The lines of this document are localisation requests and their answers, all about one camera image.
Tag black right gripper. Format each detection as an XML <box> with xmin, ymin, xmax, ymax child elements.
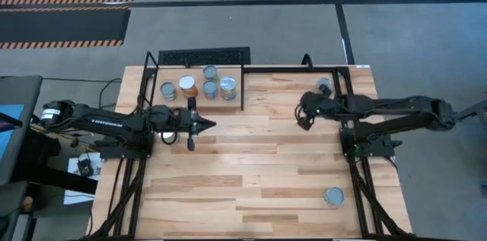
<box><xmin>294</xmin><ymin>83</ymin><xmax>338</xmax><ymax>132</ymax></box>

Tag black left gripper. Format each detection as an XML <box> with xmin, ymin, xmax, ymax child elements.
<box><xmin>153</xmin><ymin>97</ymin><xmax>217</xmax><ymax>152</ymax></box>

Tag orange label tin can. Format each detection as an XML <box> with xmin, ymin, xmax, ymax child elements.
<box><xmin>314</xmin><ymin>77</ymin><xmax>333</xmax><ymax>96</ymax></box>

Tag blue red label can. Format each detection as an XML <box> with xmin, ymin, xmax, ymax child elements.
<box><xmin>202</xmin><ymin>79</ymin><xmax>219</xmax><ymax>100</ymax></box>

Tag orange can bright lid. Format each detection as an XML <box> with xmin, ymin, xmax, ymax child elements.
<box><xmin>178</xmin><ymin>75</ymin><xmax>199</xmax><ymax>100</ymax></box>

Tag multicoloured label tin can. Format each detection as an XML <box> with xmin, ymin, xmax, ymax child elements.
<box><xmin>219</xmin><ymin>76</ymin><xmax>237</xmax><ymax>101</ymax></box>

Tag grey lid tin can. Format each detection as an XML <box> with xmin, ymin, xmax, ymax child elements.
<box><xmin>159</xmin><ymin>81</ymin><xmax>177</xmax><ymax>102</ymax></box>
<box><xmin>323</xmin><ymin>186</ymin><xmax>345</xmax><ymax>207</ymax></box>

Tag green yellow label can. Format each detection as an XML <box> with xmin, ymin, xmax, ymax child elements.
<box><xmin>202</xmin><ymin>65</ymin><xmax>219</xmax><ymax>82</ymax></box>

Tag black keyboard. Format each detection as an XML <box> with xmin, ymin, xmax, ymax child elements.
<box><xmin>158</xmin><ymin>46</ymin><xmax>252</xmax><ymax>66</ymax></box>

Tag black floor tape strip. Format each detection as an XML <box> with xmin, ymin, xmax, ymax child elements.
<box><xmin>113</xmin><ymin>0</ymin><xmax>487</xmax><ymax>8</ymax></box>
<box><xmin>326</xmin><ymin>0</ymin><xmax>356</xmax><ymax>65</ymax></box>

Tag small black device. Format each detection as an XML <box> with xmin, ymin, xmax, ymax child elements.
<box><xmin>77</xmin><ymin>159</ymin><xmax>94</xmax><ymax>177</ymax></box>

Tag white paper box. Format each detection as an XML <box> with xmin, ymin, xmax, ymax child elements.
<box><xmin>62</xmin><ymin>155</ymin><xmax>103</xmax><ymax>206</ymax></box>

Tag black desk base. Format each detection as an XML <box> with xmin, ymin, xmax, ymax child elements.
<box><xmin>11</xmin><ymin>126</ymin><xmax>99</xmax><ymax>196</ymax></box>

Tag grey desk top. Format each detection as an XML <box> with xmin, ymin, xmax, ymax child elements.
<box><xmin>0</xmin><ymin>75</ymin><xmax>43</xmax><ymax>187</ymax></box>

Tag blue screen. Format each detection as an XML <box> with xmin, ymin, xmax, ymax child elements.
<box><xmin>0</xmin><ymin>104</ymin><xmax>25</xmax><ymax>162</ymax></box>

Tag wooden shelf with black frame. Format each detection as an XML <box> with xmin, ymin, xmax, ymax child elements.
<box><xmin>143</xmin><ymin>49</ymin><xmax>246</xmax><ymax>116</ymax></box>

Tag black cable loop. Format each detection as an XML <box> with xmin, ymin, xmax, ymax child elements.
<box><xmin>301</xmin><ymin>52</ymin><xmax>315</xmax><ymax>70</ymax></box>

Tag black aluminium rig frame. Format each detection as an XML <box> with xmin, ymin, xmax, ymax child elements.
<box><xmin>89</xmin><ymin>64</ymin><xmax>415</xmax><ymax>240</ymax></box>

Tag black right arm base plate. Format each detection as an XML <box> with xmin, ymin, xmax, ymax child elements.
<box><xmin>339</xmin><ymin>127</ymin><xmax>404</xmax><ymax>159</ymax></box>

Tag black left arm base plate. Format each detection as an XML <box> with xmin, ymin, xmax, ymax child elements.
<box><xmin>99</xmin><ymin>141</ymin><xmax>154</xmax><ymax>160</ymax></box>

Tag black floor cable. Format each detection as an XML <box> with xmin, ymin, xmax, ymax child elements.
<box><xmin>97</xmin><ymin>78</ymin><xmax>123</xmax><ymax>115</ymax></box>
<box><xmin>41</xmin><ymin>76</ymin><xmax>123</xmax><ymax>83</ymax></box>

